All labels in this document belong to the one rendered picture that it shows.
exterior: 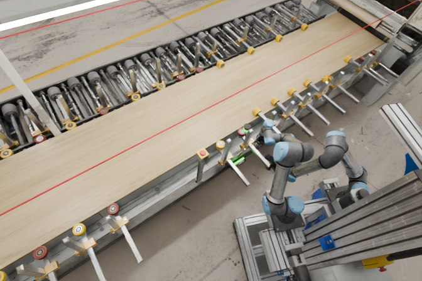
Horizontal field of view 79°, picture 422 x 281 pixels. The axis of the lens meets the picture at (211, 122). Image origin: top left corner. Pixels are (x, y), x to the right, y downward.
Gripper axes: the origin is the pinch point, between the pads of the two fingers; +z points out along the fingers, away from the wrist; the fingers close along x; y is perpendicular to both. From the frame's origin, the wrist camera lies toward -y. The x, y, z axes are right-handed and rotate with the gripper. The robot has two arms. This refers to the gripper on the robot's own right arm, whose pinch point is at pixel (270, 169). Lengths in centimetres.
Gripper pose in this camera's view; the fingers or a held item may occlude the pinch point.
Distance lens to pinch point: 235.9
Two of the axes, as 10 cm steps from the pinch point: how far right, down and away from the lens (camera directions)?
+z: -0.8, 5.8, 8.1
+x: 8.0, -4.4, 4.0
